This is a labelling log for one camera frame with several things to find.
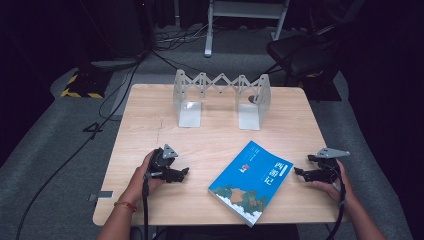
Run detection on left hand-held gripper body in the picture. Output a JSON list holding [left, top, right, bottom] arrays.
[[148, 143, 179, 182]]

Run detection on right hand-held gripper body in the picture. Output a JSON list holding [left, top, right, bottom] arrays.
[[307, 147, 351, 184]]

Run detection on grey expandable metal book rack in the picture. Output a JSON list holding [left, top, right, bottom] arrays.
[[172, 68, 272, 131]]

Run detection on blue paperback book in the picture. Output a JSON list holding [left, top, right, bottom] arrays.
[[207, 140, 294, 228]]

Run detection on person's right hand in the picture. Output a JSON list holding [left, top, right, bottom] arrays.
[[312, 159, 354, 205]]

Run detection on person's left hand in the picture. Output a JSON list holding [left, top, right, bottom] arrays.
[[121, 150, 164, 205]]

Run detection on grey tape strip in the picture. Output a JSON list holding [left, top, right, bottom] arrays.
[[88, 190, 114, 202]]

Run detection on black yellow striped base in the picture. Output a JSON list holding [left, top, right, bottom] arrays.
[[60, 68, 113, 99]]

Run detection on black folding chair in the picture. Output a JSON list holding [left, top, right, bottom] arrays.
[[265, 22, 346, 88]]

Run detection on white metal stand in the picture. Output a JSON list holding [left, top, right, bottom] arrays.
[[203, 0, 291, 58]]

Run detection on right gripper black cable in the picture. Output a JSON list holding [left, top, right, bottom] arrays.
[[324, 164, 348, 240]]

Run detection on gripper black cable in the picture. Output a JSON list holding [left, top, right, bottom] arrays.
[[324, 164, 348, 240], [141, 172, 152, 240]]

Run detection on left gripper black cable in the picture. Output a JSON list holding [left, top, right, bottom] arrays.
[[141, 172, 152, 240]]

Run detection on red and gold bracelet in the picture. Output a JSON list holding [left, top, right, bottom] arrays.
[[113, 200, 138, 213]]

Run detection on long black floor cable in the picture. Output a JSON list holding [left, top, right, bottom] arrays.
[[14, 54, 146, 240]]

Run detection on bundle of floor cables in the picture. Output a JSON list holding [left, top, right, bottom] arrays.
[[153, 23, 212, 52]]

